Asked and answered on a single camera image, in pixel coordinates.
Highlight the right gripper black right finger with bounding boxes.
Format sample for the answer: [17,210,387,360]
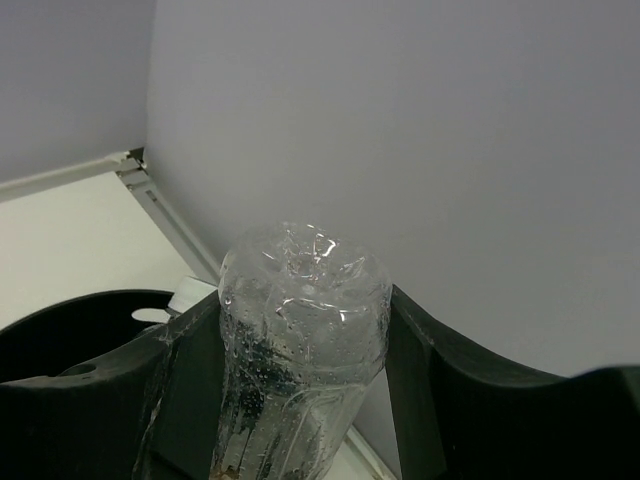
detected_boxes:
[386,290,639,479]

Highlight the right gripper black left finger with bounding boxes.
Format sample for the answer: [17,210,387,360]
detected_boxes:
[1,294,223,479]

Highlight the large clear unlabelled bottle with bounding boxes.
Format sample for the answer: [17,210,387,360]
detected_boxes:
[210,222,392,479]

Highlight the white-capped clear bottle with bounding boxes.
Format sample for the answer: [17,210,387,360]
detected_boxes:
[166,276,217,318]

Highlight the black cylindrical bin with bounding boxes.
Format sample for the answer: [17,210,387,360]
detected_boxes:
[0,288,176,386]

